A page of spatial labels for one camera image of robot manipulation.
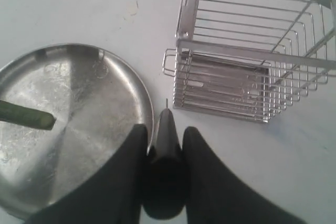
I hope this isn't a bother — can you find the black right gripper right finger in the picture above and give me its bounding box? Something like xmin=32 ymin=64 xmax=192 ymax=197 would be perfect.
xmin=183 ymin=126 xmax=304 ymax=223

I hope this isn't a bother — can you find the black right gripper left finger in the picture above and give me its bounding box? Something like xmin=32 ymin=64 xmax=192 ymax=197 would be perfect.
xmin=26 ymin=124 xmax=148 ymax=223

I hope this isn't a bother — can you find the black knife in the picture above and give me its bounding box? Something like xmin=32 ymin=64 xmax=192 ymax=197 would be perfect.
xmin=141 ymin=108 xmax=187 ymax=220

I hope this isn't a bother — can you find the green chili pepper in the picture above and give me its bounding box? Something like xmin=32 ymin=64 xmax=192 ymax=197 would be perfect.
xmin=1 ymin=100 xmax=56 ymax=130

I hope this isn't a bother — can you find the round stainless steel plate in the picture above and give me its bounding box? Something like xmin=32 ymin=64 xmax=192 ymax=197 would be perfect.
xmin=1 ymin=44 xmax=154 ymax=219

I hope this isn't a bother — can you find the metal wire utensil rack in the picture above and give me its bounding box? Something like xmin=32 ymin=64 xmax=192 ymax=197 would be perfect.
xmin=162 ymin=0 xmax=335 ymax=123

